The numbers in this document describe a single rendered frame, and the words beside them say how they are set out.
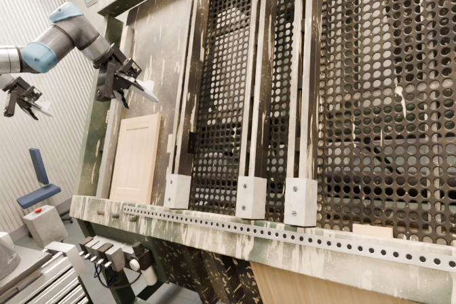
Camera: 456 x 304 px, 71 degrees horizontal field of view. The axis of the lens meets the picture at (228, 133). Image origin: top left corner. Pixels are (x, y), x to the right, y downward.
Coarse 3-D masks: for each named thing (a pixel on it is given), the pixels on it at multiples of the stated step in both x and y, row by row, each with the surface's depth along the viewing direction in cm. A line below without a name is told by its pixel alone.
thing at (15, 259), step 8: (0, 240) 84; (0, 248) 83; (8, 248) 85; (0, 256) 82; (8, 256) 85; (16, 256) 86; (0, 264) 81; (8, 264) 82; (16, 264) 85; (0, 272) 80; (8, 272) 82; (0, 280) 80
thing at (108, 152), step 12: (132, 36) 181; (120, 48) 179; (120, 108) 172; (108, 120) 171; (108, 132) 168; (108, 144) 166; (108, 156) 165; (108, 168) 164; (108, 180) 164; (96, 192) 164; (108, 192) 163
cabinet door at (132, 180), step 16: (128, 128) 160; (144, 128) 151; (128, 144) 158; (144, 144) 149; (128, 160) 155; (144, 160) 146; (128, 176) 152; (144, 176) 143; (112, 192) 158; (128, 192) 149; (144, 192) 141
